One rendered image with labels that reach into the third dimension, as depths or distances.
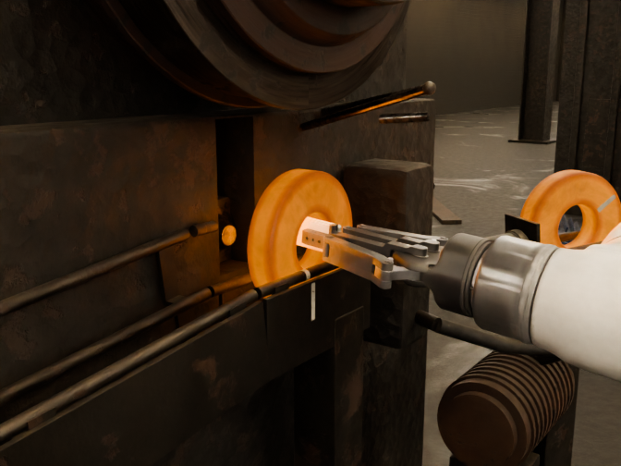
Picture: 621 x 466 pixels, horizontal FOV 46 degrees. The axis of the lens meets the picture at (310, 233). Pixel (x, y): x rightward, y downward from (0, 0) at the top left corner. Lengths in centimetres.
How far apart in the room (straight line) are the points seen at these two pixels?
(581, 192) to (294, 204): 46
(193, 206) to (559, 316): 37
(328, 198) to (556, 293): 28
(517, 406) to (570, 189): 30
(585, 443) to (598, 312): 142
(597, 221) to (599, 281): 48
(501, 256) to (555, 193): 40
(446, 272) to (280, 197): 19
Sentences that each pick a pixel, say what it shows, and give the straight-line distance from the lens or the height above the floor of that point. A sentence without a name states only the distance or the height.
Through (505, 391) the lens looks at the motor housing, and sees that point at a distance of 96.
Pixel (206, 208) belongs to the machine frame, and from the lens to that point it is 76.
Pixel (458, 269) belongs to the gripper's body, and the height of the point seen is 74.
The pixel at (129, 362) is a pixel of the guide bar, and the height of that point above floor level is 69.
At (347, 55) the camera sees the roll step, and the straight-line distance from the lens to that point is 75.
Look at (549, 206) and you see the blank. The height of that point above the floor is 74.
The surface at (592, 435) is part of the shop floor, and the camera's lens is 206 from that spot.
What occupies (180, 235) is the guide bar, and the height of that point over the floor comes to 76.
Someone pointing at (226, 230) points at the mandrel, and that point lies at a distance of 81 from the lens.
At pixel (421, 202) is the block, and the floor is 75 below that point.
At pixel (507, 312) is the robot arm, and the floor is 72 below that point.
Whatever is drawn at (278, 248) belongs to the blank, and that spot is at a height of 74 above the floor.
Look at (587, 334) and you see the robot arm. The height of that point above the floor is 71.
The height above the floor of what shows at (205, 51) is 93.
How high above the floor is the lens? 92
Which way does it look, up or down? 13 degrees down
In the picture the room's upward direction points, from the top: straight up
